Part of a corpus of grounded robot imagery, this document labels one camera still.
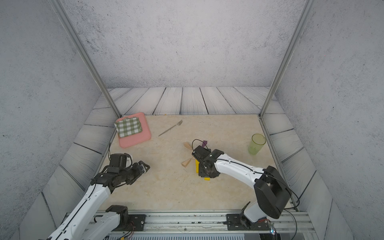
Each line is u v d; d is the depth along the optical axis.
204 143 1.02
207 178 0.83
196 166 0.93
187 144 1.03
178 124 1.15
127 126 1.13
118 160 0.63
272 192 0.42
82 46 0.83
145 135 1.13
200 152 0.66
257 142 0.89
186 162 0.93
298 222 0.73
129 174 0.72
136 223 0.73
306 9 0.71
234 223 0.73
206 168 0.59
